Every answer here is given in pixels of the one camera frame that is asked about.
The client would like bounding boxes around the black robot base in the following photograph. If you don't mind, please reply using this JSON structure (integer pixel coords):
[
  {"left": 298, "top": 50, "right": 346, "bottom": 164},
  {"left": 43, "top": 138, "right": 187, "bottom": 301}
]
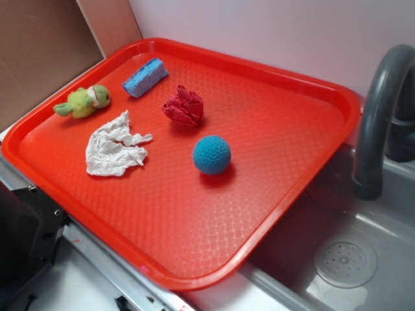
[{"left": 1, "top": 184, "right": 65, "bottom": 288}]

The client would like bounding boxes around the blue textured ball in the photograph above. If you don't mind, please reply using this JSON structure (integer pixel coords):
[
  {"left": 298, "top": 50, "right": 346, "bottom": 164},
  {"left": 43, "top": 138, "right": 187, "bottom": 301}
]
[{"left": 193, "top": 135, "right": 231, "bottom": 175}]

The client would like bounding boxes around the crumpled red cloth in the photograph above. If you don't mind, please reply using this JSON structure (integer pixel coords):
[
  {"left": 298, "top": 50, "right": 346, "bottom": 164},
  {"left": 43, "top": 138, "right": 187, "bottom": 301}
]
[{"left": 161, "top": 85, "right": 204, "bottom": 127}]

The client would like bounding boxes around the red plastic tray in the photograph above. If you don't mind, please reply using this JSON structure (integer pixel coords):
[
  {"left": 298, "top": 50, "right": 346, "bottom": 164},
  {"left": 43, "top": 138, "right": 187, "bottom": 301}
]
[{"left": 1, "top": 38, "right": 361, "bottom": 292}]

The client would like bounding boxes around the crumpled white cloth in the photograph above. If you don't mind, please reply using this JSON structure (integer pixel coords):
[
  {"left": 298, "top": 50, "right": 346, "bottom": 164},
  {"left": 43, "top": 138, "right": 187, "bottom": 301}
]
[{"left": 86, "top": 111, "right": 153, "bottom": 177}]

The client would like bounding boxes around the blue sponge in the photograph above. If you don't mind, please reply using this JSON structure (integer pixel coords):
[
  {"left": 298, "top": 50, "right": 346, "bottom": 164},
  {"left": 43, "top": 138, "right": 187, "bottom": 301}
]
[{"left": 123, "top": 58, "right": 169, "bottom": 98}]

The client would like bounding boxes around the green plush toy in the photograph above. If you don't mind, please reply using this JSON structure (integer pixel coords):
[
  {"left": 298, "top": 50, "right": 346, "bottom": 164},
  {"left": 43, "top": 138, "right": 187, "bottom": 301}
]
[{"left": 53, "top": 84, "right": 111, "bottom": 119}]

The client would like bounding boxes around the grey plastic sink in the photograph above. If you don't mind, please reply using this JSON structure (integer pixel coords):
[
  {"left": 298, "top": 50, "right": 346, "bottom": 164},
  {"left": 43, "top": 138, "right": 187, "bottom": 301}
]
[{"left": 185, "top": 146, "right": 414, "bottom": 310}]

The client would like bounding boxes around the round sink drain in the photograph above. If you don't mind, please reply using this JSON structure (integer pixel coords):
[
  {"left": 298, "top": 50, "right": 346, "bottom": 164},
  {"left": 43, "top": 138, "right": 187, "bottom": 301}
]
[{"left": 313, "top": 235, "right": 377, "bottom": 289}]

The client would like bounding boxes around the grey curved faucet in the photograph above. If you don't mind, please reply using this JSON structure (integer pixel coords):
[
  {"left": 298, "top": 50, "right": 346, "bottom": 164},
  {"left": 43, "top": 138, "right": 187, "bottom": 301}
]
[{"left": 352, "top": 44, "right": 414, "bottom": 200}]

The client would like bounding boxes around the brown cardboard panel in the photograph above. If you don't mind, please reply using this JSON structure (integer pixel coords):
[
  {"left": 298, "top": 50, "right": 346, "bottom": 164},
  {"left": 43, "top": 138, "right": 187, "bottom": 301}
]
[{"left": 1, "top": 1, "right": 142, "bottom": 131}]

